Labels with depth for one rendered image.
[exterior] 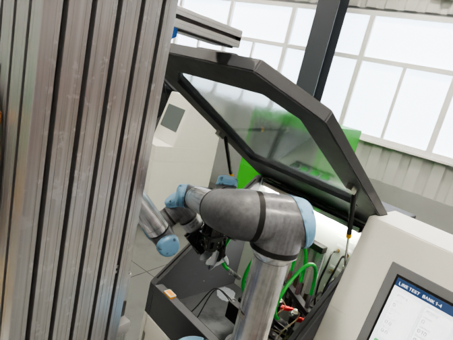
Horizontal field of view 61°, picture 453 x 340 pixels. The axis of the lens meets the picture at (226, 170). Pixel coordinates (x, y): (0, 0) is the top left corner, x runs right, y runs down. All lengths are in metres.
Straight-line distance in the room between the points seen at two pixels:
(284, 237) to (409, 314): 0.66
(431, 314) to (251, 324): 0.63
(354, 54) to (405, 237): 4.44
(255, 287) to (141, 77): 0.52
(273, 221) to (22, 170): 0.48
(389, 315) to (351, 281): 0.16
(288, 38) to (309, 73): 0.90
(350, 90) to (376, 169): 1.14
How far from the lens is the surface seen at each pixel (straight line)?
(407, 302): 1.41
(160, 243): 1.27
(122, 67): 0.70
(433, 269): 1.39
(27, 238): 0.71
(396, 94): 5.43
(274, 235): 0.84
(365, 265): 1.45
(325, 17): 5.51
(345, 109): 5.59
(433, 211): 5.38
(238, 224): 0.81
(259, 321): 0.96
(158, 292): 1.79
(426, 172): 5.39
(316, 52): 5.46
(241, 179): 4.78
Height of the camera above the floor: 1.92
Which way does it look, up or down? 14 degrees down
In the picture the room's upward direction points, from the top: 13 degrees clockwise
